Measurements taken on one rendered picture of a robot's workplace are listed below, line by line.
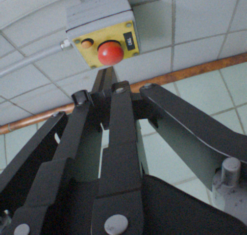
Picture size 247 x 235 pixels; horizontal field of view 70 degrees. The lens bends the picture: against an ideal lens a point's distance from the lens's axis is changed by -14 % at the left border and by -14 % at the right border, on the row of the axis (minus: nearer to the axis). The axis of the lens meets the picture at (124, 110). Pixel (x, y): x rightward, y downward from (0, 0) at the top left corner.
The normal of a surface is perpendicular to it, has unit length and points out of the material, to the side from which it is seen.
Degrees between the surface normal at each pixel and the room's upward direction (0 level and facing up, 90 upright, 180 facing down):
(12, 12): 90
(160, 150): 90
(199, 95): 90
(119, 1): 90
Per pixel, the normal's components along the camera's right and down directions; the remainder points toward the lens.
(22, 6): 0.23, 0.91
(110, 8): -0.18, -0.31
